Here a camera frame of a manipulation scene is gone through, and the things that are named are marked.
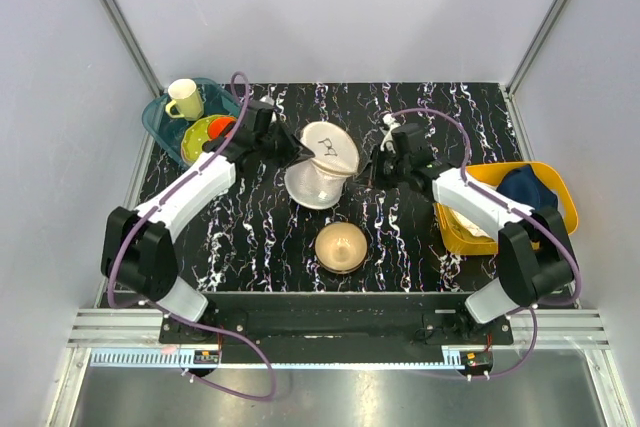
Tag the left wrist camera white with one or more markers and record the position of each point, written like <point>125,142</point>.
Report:
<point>267,99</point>

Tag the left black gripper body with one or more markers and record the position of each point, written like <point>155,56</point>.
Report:
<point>270,145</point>

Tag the white cloth in basket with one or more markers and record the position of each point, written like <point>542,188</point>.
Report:
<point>467,227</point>

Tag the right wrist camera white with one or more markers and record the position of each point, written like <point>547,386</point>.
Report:
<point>389,124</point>

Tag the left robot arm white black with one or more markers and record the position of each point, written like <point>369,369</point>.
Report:
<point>138,250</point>

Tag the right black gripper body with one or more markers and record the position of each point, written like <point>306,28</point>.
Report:
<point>387,169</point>

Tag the orange cup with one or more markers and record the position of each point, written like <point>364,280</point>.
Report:
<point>220,126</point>

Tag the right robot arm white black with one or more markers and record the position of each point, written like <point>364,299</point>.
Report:
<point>534,257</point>

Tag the yellow-green plate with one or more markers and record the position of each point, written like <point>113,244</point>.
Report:
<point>194,139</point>

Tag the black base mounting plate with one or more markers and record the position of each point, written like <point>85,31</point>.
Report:
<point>436,318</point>

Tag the pale yellow mug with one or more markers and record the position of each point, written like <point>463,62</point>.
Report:
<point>185,100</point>

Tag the teal plastic bin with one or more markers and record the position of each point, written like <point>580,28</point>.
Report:
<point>168,133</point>

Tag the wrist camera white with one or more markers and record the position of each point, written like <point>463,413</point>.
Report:
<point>389,124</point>
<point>267,99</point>

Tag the black marble pattern mat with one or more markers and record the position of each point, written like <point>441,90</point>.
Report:
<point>256,238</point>

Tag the navy blue garment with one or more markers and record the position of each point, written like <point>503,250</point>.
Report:
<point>522,185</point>

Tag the yellow plastic basket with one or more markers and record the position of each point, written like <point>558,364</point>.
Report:
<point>458,240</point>

